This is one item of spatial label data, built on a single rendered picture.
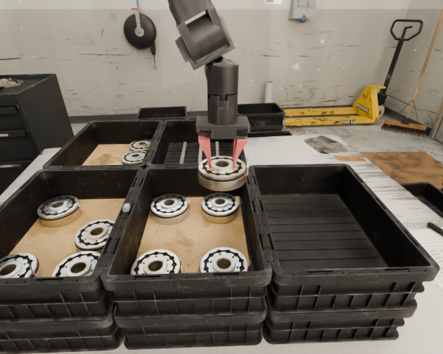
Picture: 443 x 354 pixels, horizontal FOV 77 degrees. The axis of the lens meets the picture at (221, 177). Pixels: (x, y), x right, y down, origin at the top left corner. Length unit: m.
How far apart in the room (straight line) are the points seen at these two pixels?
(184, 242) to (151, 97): 3.39
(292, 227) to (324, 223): 0.09
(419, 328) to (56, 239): 0.88
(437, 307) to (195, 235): 0.62
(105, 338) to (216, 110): 0.51
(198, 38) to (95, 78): 3.59
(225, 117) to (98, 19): 3.48
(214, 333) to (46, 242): 0.46
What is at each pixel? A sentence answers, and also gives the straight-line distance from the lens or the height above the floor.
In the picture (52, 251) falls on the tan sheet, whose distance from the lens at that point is 0.79.
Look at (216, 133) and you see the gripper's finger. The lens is 0.53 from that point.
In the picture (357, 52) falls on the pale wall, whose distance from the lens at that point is 4.52.
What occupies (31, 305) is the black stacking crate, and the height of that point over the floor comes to 0.86.
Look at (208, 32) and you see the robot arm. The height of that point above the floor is 1.29.
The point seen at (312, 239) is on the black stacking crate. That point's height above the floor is 0.83.
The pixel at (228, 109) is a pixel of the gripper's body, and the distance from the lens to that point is 0.52.
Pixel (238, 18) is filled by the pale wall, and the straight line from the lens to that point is 3.89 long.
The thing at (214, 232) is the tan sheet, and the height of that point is 0.83.
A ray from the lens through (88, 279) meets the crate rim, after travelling 0.55.
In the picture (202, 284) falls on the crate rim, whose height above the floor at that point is 0.92.
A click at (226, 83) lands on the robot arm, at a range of 0.51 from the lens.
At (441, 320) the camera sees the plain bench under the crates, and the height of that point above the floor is 0.70.
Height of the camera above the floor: 1.32
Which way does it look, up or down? 31 degrees down
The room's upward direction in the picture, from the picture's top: straight up
